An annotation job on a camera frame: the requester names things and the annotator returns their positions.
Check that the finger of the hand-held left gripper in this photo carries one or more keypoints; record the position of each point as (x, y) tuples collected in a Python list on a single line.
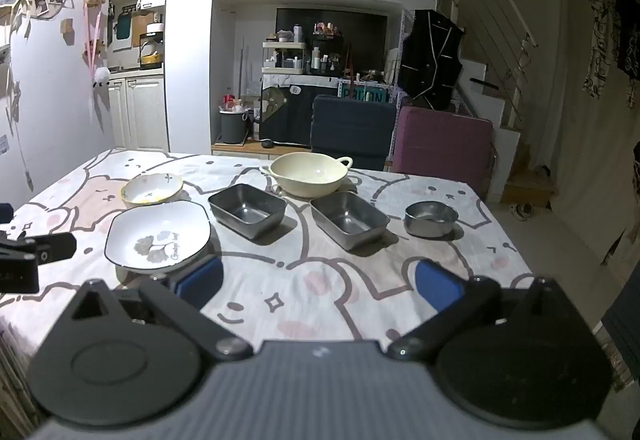
[(50, 247), (5, 213)]

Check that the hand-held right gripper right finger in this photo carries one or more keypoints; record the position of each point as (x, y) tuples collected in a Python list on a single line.
[(436, 286)]

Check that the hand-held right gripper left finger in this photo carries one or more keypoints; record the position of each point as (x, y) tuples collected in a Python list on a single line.
[(199, 279)]

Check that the white leaf print plate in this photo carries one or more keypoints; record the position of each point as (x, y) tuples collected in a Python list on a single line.
[(157, 240)]

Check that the rectangular steel container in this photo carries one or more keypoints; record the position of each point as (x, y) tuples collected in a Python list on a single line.
[(348, 222), (246, 212)]

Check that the white lemon print bowl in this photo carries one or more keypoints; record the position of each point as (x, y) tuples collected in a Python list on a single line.
[(151, 190)]

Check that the small round steel bowl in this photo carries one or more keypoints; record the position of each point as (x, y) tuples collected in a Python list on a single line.
[(431, 219)]

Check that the bear print tablecloth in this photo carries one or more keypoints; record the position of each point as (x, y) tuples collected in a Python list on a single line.
[(300, 280)]

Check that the grey trash bin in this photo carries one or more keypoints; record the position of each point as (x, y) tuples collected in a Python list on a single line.
[(232, 125)]

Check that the white kitchen base cabinet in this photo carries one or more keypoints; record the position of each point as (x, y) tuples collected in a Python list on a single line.
[(140, 113)]

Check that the white staircase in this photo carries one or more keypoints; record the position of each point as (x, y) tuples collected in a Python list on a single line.
[(492, 115)]

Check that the navy blue cushion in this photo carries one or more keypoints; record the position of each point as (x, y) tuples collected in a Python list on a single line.
[(350, 128)]

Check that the pink ribbon plush decoration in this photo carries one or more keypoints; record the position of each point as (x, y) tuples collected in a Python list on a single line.
[(97, 55)]

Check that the dark printed cloth cover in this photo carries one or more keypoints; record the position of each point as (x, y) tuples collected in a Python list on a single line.
[(285, 115)]

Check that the black jacket with white trim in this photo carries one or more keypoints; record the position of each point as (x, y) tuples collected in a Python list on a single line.
[(431, 60)]

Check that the white storage rack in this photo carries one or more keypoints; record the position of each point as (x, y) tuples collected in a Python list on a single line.
[(283, 56)]

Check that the black rack with bottles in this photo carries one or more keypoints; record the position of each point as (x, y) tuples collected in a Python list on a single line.
[(327, 53)]

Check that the stair railing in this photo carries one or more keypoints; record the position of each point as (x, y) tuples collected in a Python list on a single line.
[(500, 5)]

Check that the black white patterned hanging cloth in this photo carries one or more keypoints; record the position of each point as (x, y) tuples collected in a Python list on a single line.
[(600, 45)]

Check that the black wall panel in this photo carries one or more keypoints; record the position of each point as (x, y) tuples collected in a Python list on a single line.
[(350, 33)]

